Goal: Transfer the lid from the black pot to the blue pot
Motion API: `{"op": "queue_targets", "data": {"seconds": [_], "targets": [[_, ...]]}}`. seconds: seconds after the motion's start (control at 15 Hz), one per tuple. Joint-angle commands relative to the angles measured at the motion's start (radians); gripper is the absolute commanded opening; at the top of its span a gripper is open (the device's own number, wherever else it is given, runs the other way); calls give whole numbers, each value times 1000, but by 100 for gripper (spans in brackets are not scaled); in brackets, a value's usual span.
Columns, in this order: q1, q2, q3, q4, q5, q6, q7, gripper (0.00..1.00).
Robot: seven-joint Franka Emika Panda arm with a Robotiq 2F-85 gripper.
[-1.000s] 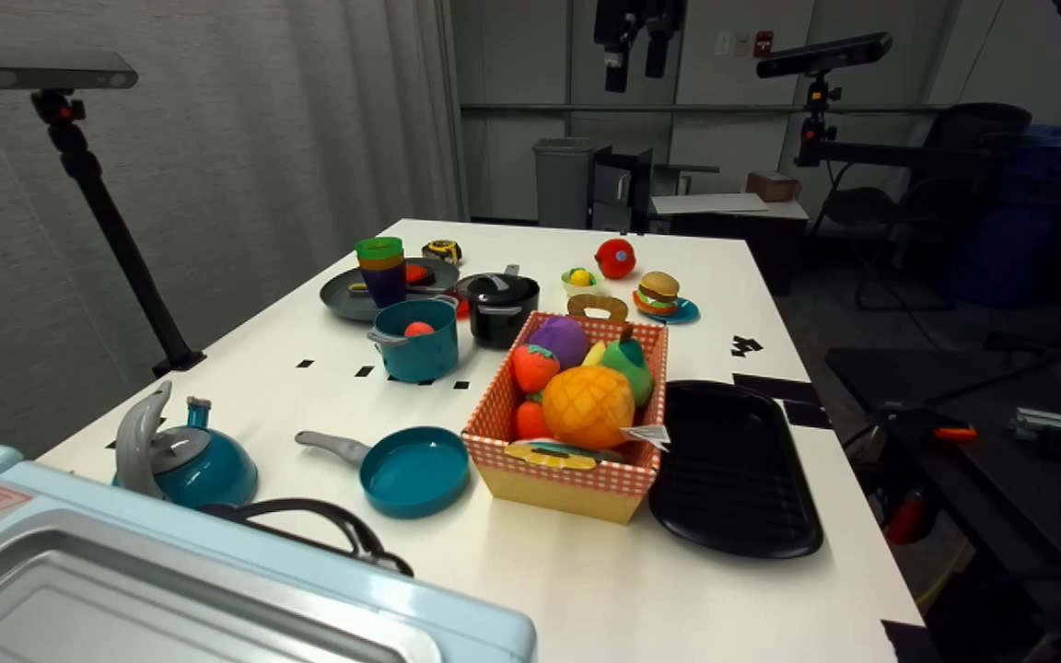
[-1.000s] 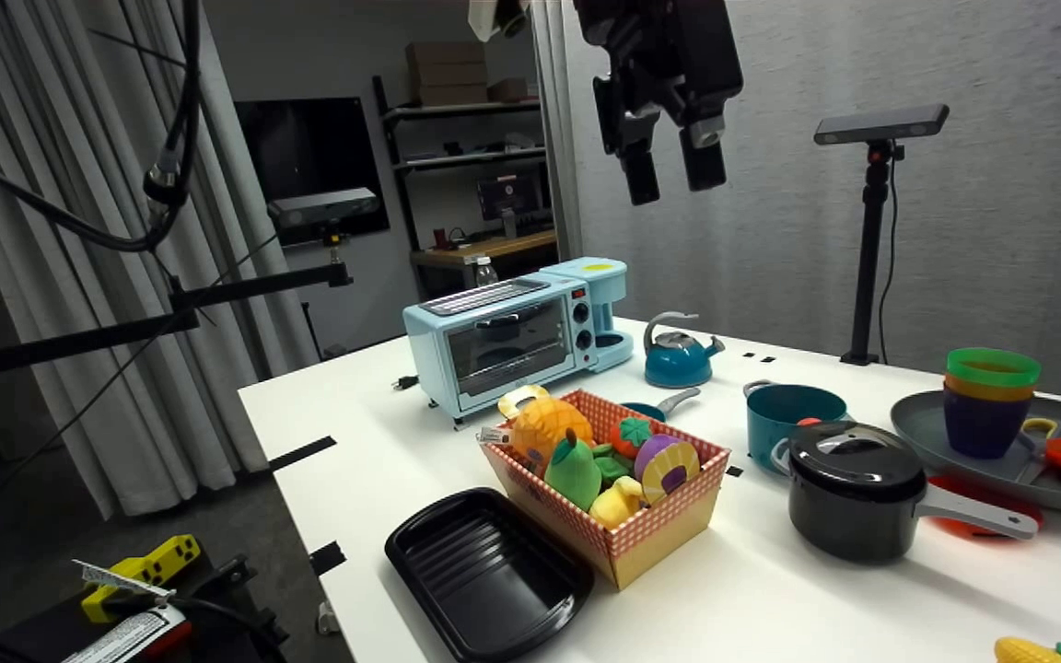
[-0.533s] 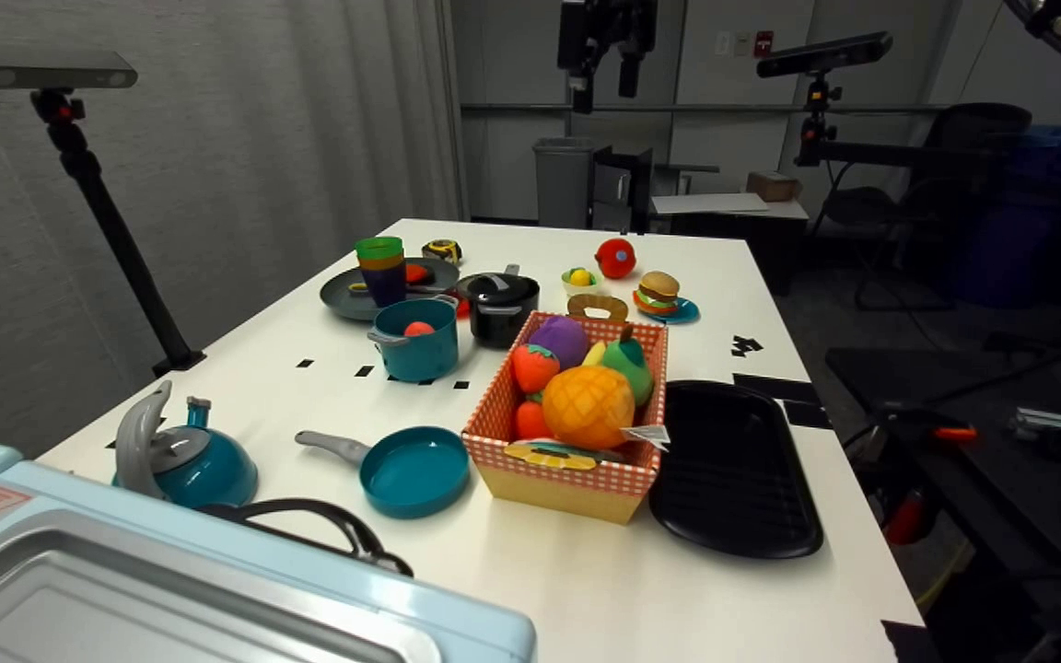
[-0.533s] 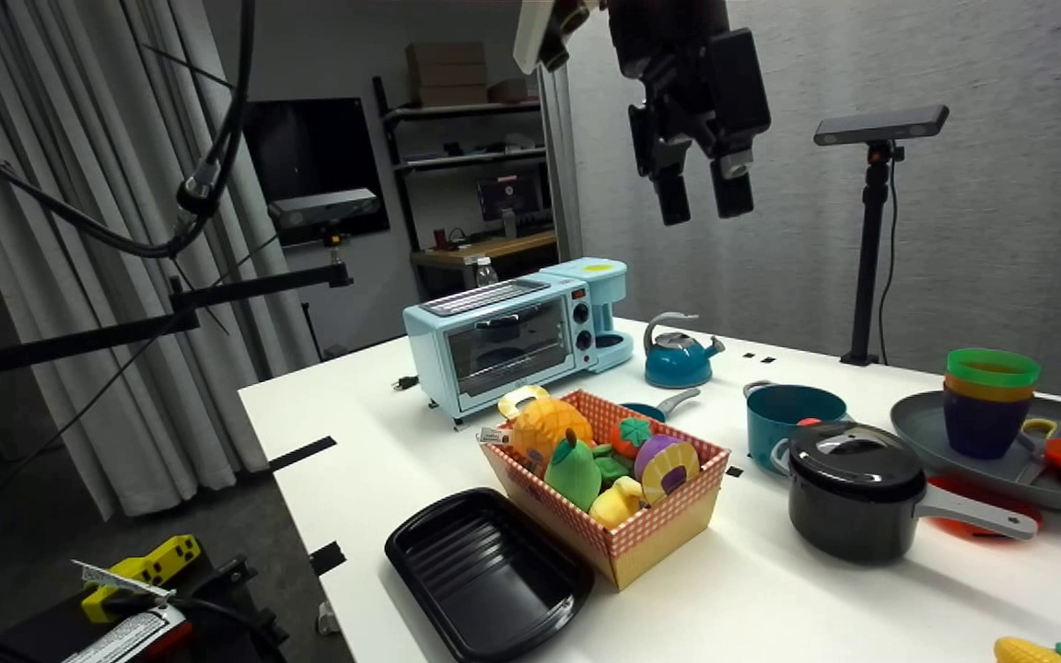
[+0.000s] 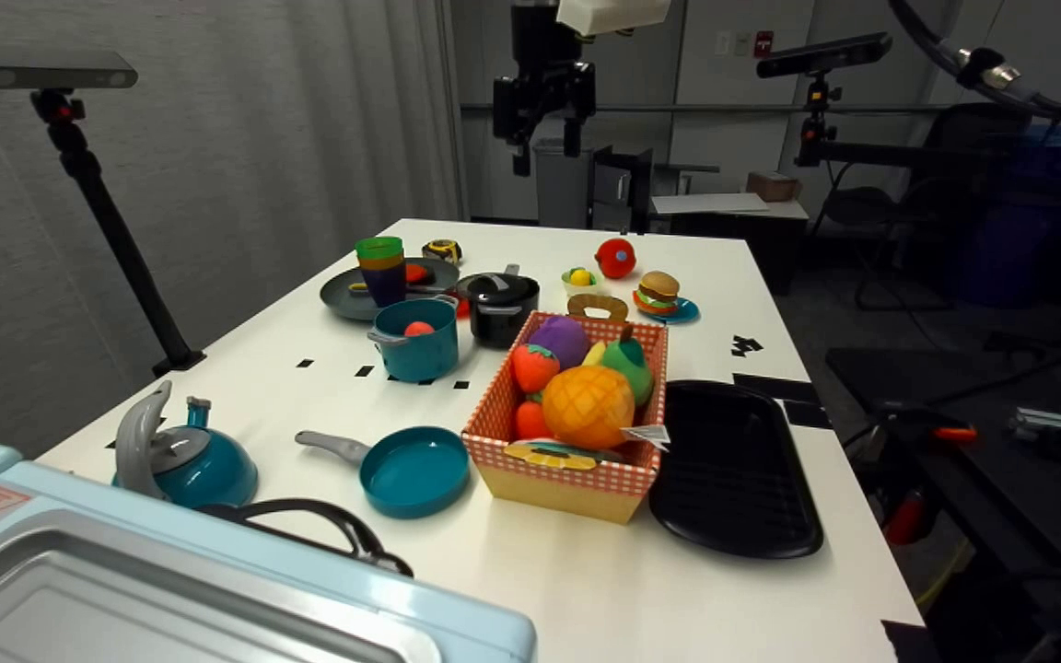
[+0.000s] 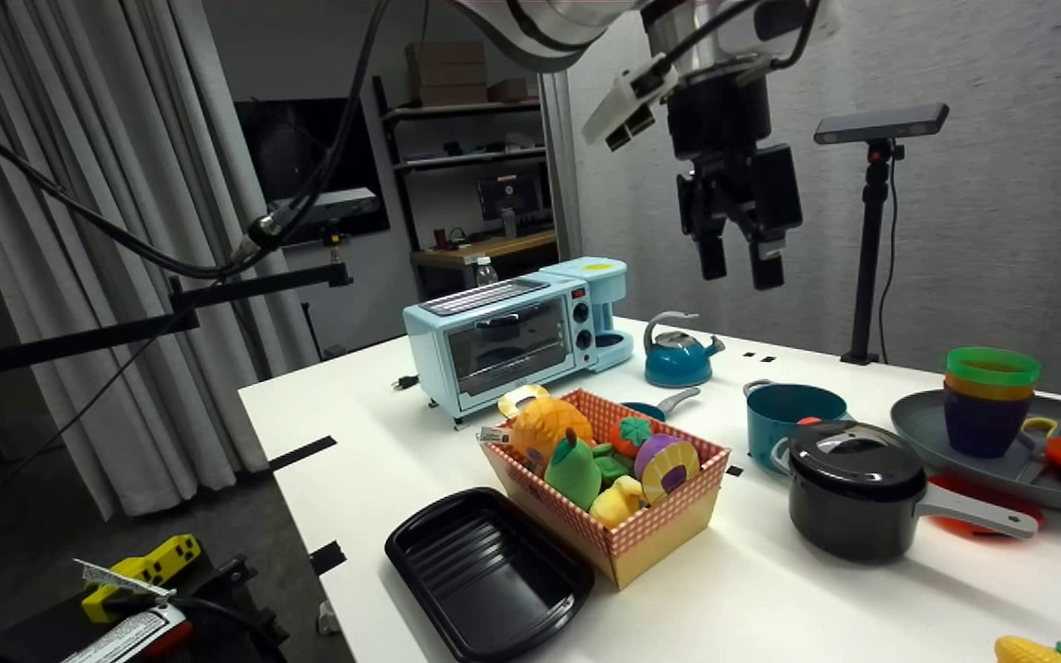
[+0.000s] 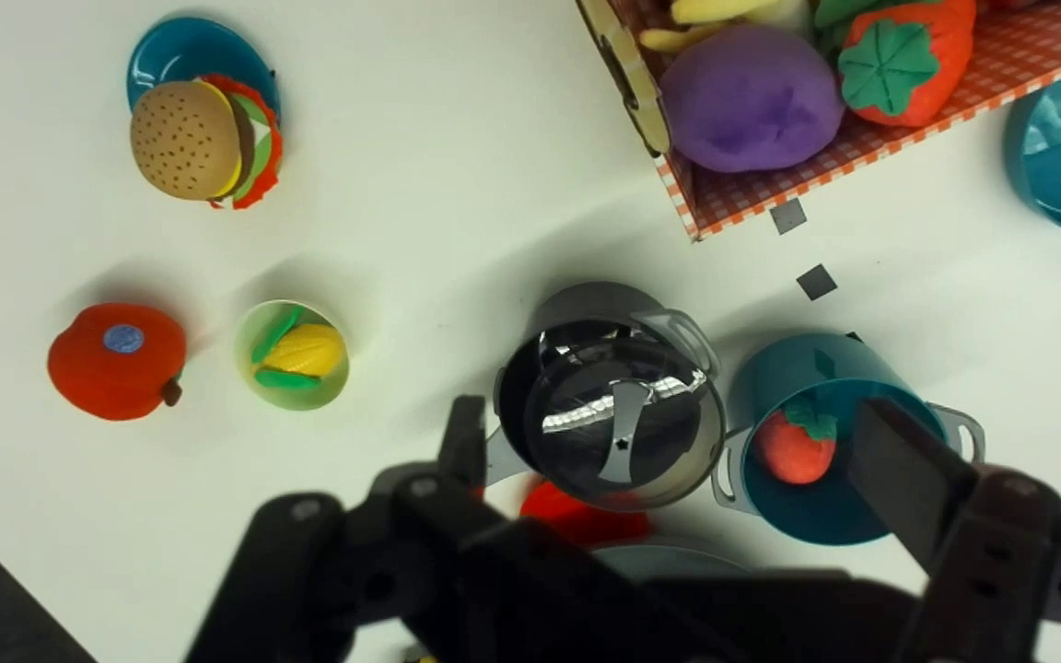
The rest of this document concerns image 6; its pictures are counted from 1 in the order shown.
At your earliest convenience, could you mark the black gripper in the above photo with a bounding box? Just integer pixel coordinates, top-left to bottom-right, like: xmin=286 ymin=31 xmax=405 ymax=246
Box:
xmin=664 ymin=67 xmax=804 ymax=295

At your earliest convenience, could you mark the black pot lid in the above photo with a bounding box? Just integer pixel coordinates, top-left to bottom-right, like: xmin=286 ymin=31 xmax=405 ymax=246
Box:
xmin=784 ymin=419 xmax=929 ymax=498

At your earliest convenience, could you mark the blue toy pot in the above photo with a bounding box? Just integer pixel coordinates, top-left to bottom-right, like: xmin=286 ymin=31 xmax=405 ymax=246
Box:
xmin=739 ymin=379 xmax=854 ymax=474

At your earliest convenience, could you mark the black toy pot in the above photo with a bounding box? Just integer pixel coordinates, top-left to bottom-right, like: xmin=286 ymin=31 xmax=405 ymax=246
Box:
xmin=784 ymin=457 xmax=1042 ymax=566

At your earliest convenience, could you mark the teal toy kettle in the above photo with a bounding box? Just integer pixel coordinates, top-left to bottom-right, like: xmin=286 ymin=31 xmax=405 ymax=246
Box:
xmin=636 ymin=306 xmax=728 ymax=390

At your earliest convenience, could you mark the black tripod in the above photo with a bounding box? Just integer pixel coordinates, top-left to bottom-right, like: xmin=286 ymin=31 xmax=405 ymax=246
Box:
xmin=840 ymin=135 xmax=907 ymax=368

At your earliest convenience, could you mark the teal toy frying pan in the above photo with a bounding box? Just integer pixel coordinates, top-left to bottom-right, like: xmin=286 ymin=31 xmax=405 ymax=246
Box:
xmin=617 ymin=388 xmax=703 ymax=422

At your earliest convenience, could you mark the red plush fruit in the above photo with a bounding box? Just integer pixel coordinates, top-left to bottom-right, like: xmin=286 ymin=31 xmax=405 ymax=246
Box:
xmin=607 ymin=417 xmax=655 ymax=464

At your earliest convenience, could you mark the purple plush eggplant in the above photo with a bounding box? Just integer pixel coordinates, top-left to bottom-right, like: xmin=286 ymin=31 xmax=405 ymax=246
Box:
xmin=630 ymin=428 xmax=703 ymax=508

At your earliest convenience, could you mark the dark green plush vegetable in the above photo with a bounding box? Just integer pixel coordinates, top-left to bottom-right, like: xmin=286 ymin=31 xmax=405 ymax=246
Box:
xmin=589 ymin=444 xmax=632 ymax=489

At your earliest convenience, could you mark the light blue toy toaster oven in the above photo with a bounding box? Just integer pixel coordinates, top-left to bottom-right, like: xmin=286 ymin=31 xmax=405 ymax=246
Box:
xmin=396 ymin=253 xmax=636 ymax=432

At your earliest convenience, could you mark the grey round plate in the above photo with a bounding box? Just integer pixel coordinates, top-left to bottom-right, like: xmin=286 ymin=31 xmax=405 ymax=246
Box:
xmin=886 ymin=388 xmax=1061 ymax=518

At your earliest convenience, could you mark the orange plush fruit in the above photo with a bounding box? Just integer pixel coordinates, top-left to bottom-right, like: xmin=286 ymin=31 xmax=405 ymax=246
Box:
xmin=504 ymin=393 xmax=595 ymax=474

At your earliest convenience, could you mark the small clear bottle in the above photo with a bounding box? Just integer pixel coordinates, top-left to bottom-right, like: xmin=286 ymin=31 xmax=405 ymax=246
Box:
xmin=460 ymin=250 xmax=501 ymax=291

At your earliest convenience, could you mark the green plush fruit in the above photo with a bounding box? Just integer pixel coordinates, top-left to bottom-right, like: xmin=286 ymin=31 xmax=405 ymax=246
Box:
xmin=541 ymin=436 xmax=604 ymax=511

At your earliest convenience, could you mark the yellow plush fruit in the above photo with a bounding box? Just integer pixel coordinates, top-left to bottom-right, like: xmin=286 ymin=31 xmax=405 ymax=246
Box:
xmin=584 ymin=474 xmax=647 ymax=529

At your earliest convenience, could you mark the green toy cup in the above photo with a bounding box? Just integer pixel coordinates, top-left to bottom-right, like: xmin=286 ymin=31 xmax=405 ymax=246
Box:
xmin=944 ymin=345 xmax=1047 ymax=393

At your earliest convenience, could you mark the orange toy cup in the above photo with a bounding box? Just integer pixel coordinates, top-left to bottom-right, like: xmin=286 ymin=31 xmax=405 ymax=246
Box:
xmin=944 ymin=376 xmax=1037 ymax=406

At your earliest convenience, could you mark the black shelf unit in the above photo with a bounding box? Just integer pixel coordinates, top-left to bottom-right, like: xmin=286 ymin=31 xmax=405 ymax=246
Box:
xmin=368 ymin=72 xmax=558 ymax=297

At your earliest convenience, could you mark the red checkered cardboard basket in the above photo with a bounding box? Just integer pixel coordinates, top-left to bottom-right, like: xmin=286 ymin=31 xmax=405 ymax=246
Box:
xmin=480 ymin=382 xmax=733 ymax=593

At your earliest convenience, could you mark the purple toy cup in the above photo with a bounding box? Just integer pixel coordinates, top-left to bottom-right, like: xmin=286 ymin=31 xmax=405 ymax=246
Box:
xmin=939 ymin=390 xmax=1034 ymax=459

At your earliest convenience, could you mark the large cardboard box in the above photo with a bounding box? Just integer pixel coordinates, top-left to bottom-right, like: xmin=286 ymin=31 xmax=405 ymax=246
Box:
xmin=401 ymin=42 xmax=488 ymax=106

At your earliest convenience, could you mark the black plastic tray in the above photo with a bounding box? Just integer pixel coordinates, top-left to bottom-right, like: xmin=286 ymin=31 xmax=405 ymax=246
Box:
xmin=381 ymin=485 xmax=595 ymax=663

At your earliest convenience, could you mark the black monitor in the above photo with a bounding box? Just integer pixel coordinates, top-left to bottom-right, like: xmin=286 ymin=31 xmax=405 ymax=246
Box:
xmin=233 ymin=94 xmax=375 ymax=207

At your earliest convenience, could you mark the black tape strip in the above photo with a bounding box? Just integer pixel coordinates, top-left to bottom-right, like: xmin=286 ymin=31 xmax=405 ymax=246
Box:
xmin=265 ymin=436 xmax=338 ymax=474

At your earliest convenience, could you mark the yellow toy vegetable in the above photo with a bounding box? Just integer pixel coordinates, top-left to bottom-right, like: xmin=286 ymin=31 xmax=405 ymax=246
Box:
xmin=989 ymin=632 xmax=1061 ymax=663

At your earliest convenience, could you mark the black tape square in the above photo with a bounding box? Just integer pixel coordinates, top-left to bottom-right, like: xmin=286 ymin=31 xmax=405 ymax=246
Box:
xmin=307 ymin=536 xmax=351 ymax=579

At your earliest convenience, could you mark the white pleated curtain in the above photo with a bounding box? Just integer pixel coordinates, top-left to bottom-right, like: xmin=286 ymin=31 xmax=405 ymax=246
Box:
xmin=0 ymin=0 xmax=319 ymax=524

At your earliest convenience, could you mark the yellow black power tool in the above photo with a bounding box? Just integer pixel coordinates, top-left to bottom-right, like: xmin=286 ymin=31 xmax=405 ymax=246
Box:
xmin=78 ymin=529 xmax=207 ymax=625

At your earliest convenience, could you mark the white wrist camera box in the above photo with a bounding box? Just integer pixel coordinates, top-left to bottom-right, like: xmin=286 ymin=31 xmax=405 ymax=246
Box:
xmin=577 ymin=50 xmax=681 ymax=151

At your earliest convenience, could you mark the black stereo camera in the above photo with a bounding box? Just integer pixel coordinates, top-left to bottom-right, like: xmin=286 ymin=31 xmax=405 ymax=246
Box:
xmin=270 ymin=183 xmax=391 ymax=242
xmin=811 ymin=101 xmax=954 ymax=146

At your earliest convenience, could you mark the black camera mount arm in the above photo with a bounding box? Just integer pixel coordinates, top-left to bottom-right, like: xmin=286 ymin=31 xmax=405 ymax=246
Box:
xmin=0 ymin=257 xmax=356 ymax=382

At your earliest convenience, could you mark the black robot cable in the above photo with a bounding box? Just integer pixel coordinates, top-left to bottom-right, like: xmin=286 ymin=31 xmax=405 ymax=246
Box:
xmin=0 ymin=0 xmax=396 ymax=282

